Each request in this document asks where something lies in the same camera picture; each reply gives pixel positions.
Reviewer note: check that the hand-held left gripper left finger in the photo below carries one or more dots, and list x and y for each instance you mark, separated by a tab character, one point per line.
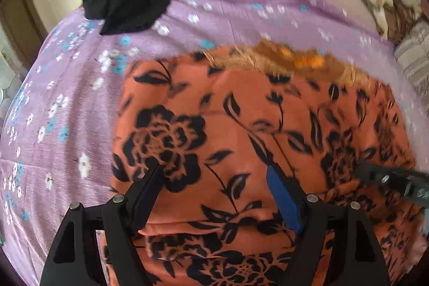
146	194

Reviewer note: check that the orange black floral garment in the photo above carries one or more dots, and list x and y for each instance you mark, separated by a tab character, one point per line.
234	105

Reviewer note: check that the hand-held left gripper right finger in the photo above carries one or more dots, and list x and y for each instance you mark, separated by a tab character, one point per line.
281	194

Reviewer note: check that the purple floral bedsheet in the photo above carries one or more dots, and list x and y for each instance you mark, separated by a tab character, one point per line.
77	105

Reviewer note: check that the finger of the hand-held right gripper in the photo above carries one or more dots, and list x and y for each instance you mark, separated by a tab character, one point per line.
385	178

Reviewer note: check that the striped grey cloth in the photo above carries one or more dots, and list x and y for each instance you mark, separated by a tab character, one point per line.
414	58

